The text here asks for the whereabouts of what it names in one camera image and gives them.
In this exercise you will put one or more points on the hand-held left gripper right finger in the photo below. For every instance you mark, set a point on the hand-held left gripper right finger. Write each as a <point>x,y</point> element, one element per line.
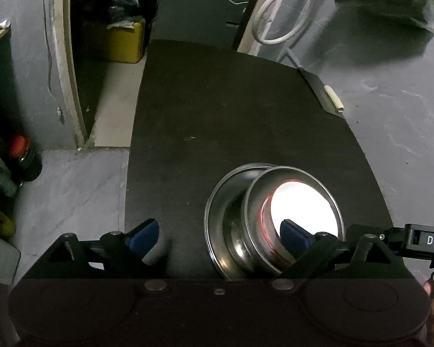
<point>296,240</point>

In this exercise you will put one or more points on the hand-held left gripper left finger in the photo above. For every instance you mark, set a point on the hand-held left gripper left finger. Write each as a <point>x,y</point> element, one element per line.
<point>146,238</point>

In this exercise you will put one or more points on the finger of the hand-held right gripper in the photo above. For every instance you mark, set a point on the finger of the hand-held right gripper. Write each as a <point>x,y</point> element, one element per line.
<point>358,229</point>

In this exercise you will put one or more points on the stainless steel bowl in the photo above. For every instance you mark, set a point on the stainless steel bowl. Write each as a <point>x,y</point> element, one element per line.
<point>254,224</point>

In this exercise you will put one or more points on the large steel bowl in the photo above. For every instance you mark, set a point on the large steel bowl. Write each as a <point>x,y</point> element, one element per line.
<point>228,224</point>

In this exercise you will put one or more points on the white paper roll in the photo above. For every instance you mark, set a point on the white paper roll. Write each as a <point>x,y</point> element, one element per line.
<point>334,99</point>

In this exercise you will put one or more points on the grey metal sheet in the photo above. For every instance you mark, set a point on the grey metal sheet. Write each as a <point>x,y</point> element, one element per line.
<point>322,94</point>

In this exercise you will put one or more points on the grey container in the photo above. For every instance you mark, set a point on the grey container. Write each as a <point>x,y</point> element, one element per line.
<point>0,256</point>

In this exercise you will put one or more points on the red cap bottle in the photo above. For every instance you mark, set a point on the red cap bottle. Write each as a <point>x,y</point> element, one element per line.
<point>21,155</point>

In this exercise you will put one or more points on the green bottle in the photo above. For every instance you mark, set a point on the green bottle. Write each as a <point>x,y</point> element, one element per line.
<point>3,184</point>

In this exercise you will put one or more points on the yellow box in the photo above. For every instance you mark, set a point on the yellow box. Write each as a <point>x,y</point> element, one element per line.
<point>124,43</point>

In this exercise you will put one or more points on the dark grey cabinet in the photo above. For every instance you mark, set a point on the dark grey cabinet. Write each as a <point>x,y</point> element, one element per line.
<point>202,7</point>

